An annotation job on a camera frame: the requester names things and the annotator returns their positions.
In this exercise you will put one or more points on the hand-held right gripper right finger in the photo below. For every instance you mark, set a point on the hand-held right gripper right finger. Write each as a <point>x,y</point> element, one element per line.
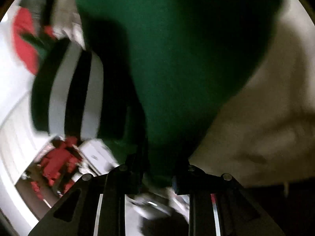
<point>175,184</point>

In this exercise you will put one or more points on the green and white varsity jacket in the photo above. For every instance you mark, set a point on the green and white varsity jacket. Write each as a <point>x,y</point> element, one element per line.
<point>172,54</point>

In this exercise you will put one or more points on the red hanging clothes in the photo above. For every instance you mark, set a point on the red hanging clothes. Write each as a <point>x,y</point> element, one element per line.
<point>55,162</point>

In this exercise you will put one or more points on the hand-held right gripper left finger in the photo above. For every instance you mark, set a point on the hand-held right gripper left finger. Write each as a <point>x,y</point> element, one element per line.
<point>134,179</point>

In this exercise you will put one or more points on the white wardrobe drawer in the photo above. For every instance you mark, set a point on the white wardrobe drawer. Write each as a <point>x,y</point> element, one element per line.
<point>98,156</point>

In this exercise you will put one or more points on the red duvet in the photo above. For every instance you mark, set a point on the red duvet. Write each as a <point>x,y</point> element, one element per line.
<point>24,44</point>

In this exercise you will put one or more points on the white wardrobe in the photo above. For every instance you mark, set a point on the white wardrobe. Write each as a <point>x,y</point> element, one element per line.
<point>12,118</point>

